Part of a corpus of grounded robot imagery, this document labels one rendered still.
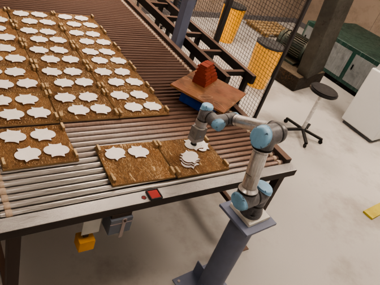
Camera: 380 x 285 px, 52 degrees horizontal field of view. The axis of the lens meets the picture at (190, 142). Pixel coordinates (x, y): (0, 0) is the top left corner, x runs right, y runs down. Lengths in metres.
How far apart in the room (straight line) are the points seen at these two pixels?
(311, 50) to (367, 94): 1.11
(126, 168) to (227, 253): 0.86
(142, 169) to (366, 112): 4.44
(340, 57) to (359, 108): 1.76
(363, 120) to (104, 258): 4.46
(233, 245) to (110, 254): 1.01
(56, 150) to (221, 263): 1.29
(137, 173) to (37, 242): 1.09
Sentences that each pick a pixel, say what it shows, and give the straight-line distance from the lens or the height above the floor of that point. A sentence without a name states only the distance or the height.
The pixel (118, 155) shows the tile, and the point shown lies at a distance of 2.42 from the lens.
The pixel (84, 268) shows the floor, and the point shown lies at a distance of 3.00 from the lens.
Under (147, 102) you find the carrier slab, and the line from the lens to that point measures 3.01.
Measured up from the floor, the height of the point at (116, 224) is 0.80.
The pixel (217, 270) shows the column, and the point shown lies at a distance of 2.78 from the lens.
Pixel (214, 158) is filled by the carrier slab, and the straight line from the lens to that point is 2.67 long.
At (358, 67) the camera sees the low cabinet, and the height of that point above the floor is 0.51.
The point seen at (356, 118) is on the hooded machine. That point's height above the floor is 0.20.
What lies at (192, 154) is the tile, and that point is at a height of 0.97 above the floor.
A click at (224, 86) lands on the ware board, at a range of 3.43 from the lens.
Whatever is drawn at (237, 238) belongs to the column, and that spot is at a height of 0.72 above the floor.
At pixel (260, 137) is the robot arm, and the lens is 2.00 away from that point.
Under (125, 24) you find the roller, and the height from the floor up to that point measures 0.91.
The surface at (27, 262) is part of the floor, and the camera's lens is 3.02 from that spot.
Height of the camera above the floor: 2.47
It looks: 34 degrees down
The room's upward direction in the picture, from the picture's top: 20 degrees clockwise
